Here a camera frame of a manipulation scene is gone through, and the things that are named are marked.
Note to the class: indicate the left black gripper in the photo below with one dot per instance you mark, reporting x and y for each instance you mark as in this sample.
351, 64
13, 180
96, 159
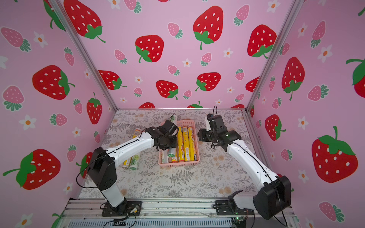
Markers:
175, 142

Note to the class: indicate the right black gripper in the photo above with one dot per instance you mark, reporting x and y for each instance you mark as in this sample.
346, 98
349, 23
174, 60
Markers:
204, 135

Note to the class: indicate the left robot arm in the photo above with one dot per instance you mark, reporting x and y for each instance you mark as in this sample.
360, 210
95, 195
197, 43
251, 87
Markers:
104, 162

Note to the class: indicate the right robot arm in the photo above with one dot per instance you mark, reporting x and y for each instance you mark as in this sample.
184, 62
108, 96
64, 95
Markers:
274, 192

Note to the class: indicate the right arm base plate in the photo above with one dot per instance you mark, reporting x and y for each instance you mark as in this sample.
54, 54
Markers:
232, 208

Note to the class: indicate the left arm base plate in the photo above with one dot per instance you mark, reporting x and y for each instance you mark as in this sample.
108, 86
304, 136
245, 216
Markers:
126, 207

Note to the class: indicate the aluminium rail frame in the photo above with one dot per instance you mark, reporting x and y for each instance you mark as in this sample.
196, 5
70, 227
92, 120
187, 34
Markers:
169, 213

